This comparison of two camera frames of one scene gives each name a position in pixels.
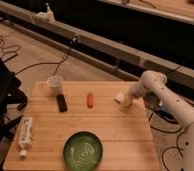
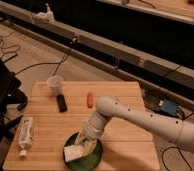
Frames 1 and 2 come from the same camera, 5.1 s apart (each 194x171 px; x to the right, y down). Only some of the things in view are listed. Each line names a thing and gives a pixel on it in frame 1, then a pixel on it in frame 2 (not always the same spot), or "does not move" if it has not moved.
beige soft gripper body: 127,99 to 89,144
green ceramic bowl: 82,151 does not move
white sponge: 120,97 to 73,152
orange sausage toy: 90,100 does not move
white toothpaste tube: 26,135 does not move
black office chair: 5,94 does not move
